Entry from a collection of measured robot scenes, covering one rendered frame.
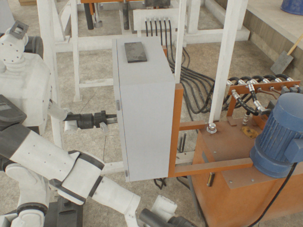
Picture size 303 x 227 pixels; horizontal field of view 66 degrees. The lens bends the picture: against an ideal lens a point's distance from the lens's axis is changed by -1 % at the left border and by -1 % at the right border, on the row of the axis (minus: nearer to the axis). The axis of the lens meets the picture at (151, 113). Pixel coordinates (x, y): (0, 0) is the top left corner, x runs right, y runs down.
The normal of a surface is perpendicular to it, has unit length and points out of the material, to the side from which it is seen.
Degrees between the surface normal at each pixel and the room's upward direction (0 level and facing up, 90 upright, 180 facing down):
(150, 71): 0
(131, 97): 90
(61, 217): 0
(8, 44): 90
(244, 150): 0
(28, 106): 95
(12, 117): 51
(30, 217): 90
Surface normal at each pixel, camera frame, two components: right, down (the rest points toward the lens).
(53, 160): 0.54, -0.12
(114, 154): 0.00, -0.75
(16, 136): 0.61, -0.29
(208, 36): 0.14, 0.66
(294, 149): -0.99, 0.09
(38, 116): 0.82, 0.44
